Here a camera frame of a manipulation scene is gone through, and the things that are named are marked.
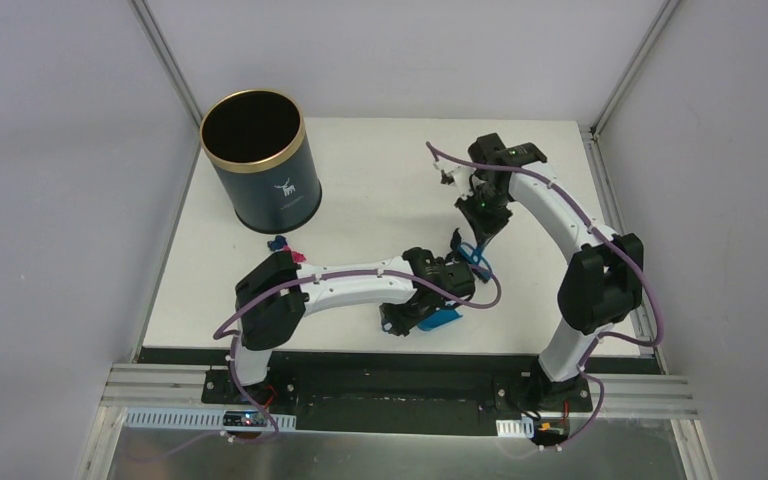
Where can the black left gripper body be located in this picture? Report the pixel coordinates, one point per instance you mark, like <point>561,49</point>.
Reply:
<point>408,315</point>

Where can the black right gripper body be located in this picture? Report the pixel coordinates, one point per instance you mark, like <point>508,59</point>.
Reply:
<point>487,208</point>

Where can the blue hand brush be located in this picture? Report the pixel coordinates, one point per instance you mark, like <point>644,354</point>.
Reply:
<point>472,255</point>

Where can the blue plastic dustpan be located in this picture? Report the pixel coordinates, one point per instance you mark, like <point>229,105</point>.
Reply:
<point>438,319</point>

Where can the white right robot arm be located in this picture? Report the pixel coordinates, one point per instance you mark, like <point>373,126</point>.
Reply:
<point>600,286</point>

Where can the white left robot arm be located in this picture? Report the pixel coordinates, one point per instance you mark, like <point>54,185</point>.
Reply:
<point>280,292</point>

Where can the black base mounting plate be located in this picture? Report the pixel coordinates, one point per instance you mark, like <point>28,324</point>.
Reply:
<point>426,394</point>

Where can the pink paper scrap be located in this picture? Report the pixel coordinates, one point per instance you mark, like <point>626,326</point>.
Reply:
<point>298,257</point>

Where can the dark blue paper scrap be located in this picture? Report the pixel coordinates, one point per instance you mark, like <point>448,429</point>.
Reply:
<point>278,243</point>

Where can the dark blue gold-rimmed bin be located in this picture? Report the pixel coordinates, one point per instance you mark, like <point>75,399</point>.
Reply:
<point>256,141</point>

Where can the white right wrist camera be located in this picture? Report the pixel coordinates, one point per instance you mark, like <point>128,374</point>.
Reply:
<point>453,175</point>

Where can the right white slotted cable duct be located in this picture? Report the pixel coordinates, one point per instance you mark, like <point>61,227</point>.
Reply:
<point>515,428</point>

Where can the white slotted cable duct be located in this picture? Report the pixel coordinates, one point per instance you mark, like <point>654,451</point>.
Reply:
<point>235,420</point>
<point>515,428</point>

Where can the left white slotted cable duct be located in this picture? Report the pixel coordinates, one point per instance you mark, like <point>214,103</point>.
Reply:
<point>235,420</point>

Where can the aluminium frame rail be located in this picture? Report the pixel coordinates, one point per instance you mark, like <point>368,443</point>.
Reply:
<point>153,30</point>

